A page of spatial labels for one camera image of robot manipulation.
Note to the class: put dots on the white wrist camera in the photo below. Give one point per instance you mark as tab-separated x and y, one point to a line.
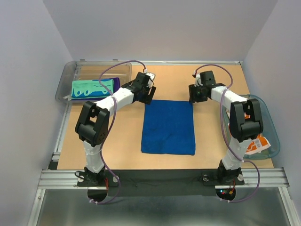
151	75
197	78

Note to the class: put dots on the purple towel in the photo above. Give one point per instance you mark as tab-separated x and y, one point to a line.
116	84

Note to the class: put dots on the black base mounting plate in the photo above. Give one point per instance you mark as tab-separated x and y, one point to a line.
158	182

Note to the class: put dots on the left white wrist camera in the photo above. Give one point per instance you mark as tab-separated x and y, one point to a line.
151	75

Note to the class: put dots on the orange white patterned towel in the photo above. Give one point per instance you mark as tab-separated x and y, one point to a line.
257	145

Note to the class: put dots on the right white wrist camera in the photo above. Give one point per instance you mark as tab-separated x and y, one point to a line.
197	78

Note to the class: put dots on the teal plastic bin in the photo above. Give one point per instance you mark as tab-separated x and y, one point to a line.
269	130

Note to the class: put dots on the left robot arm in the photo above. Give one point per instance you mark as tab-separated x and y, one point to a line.
93	123

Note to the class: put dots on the blue towel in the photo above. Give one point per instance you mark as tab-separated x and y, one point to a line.
168	128

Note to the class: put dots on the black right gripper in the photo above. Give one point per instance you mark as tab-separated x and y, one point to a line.
193	97

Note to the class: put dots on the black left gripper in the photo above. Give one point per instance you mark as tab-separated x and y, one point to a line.
148	98

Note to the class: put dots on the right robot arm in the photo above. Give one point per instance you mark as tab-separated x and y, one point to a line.
245	122

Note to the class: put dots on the smoky clear plastic bin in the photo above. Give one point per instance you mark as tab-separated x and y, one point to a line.
90	70

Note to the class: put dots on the aluminium frame rail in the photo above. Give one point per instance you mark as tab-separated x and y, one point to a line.
160	160

